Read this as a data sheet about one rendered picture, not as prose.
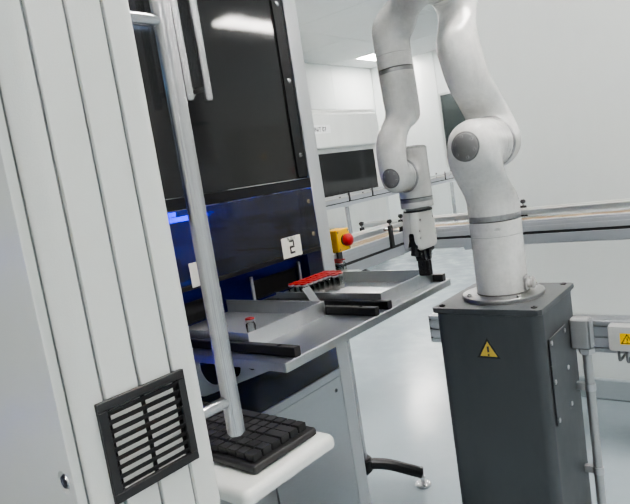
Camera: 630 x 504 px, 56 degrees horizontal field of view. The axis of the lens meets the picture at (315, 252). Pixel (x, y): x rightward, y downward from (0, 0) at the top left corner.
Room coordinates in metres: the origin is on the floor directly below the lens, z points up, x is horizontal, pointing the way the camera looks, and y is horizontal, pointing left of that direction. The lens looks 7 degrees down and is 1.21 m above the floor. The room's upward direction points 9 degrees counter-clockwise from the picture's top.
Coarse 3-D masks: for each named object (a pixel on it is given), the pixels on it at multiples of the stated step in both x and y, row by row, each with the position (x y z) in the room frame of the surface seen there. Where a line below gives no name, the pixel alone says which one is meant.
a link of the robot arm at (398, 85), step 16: (384, 80) 1.51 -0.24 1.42; (400, 80) 1.49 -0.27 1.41; (384, 96) 1.51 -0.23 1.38; (400, 96) 1.49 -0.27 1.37; (416, 96) 1.50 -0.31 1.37; (400, 112) 1.48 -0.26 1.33; (416, 112) 1.49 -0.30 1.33; (384, 128) 1.48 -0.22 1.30; (400, 128) 1.45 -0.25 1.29; (384, 144) 1.45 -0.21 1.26; (400, 144) 1.43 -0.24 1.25; (384, 160) 1.44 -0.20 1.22; (400, 160) 1.42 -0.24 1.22; (384, 176) 1.45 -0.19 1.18; (400, 176) 1.42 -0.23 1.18; (416, 176) 1.46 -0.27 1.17
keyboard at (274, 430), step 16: (256, 416) 0.96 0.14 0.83; (272, 416) 0.94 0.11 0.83; (208, 432) 0.92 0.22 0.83; (224, 432) 0.91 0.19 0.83; (256, 432) 0.90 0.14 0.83; (272, 432) 0.88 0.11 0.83; (288, 432) 0.88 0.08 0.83; (304, 432) 0.89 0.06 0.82; (224, 448) 0.86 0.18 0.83; (240, 448) 0.84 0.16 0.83; (256, 448) 0.84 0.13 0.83; (272, 448) 0.85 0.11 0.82; (288, 448) 0.85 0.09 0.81; (224, 464) 0.84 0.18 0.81; (240, 464) 0.82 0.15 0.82; (256, 464) 0.81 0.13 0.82
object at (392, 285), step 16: (352, 272) 1.75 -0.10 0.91; (368, 272) 1.71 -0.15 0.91; (384, 272) 1.67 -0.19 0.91; (400, 272) 1.64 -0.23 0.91; (416, 272) 1.61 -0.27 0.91; (352, 288) 1.65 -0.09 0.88; (368, 288) 1.62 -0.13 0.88; (384, 288) 1.59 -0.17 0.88; (400, 288) 1.45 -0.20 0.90; (416, 288) 1.51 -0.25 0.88
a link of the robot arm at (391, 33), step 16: (400, 0) 1.42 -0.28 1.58; (416, 0) 1.37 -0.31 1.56; (432, 0) 1.38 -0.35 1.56; (384, 16) 1.49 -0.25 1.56; (400, 16) 1.45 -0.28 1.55; (416, 16) 1.42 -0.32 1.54; (384, 32) 1.49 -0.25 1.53; (400, 32) 1.48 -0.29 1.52; (384, 48) 1.50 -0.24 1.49; (400, 48) 1.49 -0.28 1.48; (384, 64) 1.50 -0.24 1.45; (400, 64) 1.49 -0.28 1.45
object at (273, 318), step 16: (240, 304) 1.57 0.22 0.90; (256, 304) 1.53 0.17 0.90; (272, 304) 1.49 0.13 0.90; (288, 304) 1.46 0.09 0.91; (304, 304) 1.42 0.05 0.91; (320, 304) 1.38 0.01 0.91; (240, 320) 1.47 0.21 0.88; (256, 320) 1.44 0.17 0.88; (272, 320) 1.41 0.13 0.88; (288, 320) 1.29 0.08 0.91; (304, 320) 1.33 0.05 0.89; (192, 336) 1.30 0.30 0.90; (208, 336) 1.27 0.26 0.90; (240, 336) 1.20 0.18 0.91; (256, 336) 1.21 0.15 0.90; (272, 336) 1.24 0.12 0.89
